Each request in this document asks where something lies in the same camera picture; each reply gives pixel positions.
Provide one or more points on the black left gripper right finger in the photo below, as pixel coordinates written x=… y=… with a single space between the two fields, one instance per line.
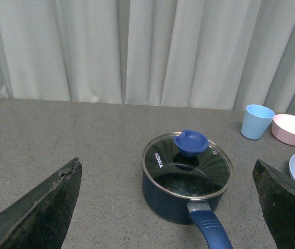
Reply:
x=277 y=199

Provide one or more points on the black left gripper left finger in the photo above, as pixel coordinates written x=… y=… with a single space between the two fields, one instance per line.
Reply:
x=41 y=218

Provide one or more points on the glass lid blue knob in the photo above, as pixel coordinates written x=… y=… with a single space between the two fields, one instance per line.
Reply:
x=186 y=166

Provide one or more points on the pink bowl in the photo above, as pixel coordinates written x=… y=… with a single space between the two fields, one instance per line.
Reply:
x=283 y=128

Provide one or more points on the light blue cup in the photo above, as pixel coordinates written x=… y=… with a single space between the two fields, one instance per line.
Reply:
x=256 y=120

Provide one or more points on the dark blue saucepan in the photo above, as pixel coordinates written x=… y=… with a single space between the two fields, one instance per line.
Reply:
x=184 y=211

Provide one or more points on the white curtain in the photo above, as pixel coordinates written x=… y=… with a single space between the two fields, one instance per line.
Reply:
x=204 y=54

